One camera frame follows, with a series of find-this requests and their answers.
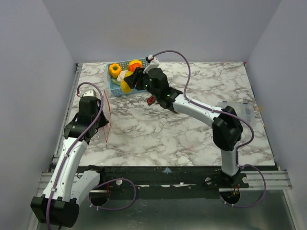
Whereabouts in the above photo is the yellow lemon front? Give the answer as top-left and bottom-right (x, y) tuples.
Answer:
(120, 80), (132, 93)

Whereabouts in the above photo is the yellow lemon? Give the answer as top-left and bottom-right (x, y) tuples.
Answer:
(129, 60), (142, 66)
(120, 80), (132, 93)

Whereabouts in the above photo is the clear zip top bag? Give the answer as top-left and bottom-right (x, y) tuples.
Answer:
(97, 91), (112, 146)

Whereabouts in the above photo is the orange pumpkin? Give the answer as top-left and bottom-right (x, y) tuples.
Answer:
(128, 62), (142, 72)

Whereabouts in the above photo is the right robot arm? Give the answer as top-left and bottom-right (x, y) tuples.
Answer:
(120, 68), (243, 188)

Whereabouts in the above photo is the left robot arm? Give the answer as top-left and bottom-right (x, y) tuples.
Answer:
(30, 95), (109, 228)

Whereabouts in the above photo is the white cauliflower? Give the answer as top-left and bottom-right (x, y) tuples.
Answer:
(117, 70), (129, 83)

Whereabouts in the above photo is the yellow lemon back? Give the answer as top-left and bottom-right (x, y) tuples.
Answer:
(129, 60), (142, 66)

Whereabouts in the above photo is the blue plastic basket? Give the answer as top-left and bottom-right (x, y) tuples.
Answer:
(106, 60), (145, 96)

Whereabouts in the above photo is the yellow bell pepper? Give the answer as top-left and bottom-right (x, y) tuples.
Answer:
(108, 63), (122, 79)

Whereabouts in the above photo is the clear plastic parts box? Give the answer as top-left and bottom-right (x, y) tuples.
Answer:
(217, 101), (256, 126)

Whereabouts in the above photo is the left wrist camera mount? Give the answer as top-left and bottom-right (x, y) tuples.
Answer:
(77, 89), (97, 98)

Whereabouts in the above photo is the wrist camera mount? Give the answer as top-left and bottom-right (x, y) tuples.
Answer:
(143, 55), (160, 73)
(77, 89), (97, 98)

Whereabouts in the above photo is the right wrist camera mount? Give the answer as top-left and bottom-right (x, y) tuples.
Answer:
(143, 55), (160, 73)

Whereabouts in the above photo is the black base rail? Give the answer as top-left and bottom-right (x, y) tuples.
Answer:
(78, 165), (249, 200)

